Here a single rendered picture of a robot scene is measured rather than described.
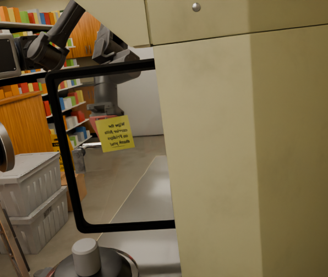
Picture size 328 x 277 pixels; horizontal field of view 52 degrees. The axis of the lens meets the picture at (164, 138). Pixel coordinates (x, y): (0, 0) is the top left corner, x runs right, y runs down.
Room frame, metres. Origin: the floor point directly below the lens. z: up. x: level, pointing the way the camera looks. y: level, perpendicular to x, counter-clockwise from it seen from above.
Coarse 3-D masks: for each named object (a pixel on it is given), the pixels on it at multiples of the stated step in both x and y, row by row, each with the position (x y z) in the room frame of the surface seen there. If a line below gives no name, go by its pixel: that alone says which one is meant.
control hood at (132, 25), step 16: (80, 0) 0.42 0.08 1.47; (96, 0) 0.42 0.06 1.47; (112, 0) 0.41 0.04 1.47; (128, 0) 0.41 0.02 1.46; (144, 0) 0.41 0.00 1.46; (96, 16) 0.42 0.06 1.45; (112, 16) 0.41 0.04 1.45; (128, 16) 0.41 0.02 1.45; (144, 16) 0.40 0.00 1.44; (128, 32) 0.41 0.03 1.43; (144, 32) 0.40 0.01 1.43
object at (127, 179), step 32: (64, 96) 0.74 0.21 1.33; (96, 96) 0.73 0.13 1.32; (128, 96) 0.72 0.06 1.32; (96, 128) 0.73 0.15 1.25; (128, 128) 0.72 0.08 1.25; (160, 128) 0.71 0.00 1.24; (96, 160) 0.73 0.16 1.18; (128, 160) 0.72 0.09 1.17; (160, 160) 0.71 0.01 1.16; (96, 192) 0.74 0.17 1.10; (128, 192) 0.73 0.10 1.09; (160, 192) 0.71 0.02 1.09
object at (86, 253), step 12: (84, 240) 0.33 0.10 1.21; (72, 252) 0.31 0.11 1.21; (84, 252) 0.31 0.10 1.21; (96, 252) 0.31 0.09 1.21; (108, 252) 0.34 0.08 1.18; (60, 264) 0.33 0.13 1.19; (72, 264) 0.33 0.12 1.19; (84, 264) 0.31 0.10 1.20; (96, 264) 0.31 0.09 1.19; (108, 264) 0.32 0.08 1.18; (120, 264) 0.32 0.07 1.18; (60, 276) 0.31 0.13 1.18; (72, 276) 0.31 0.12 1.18; (84, 276) 0.31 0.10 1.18; (96, 276) 0.31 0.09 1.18; (108, 276) 0.30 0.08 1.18; (120, 276) 0.31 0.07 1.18
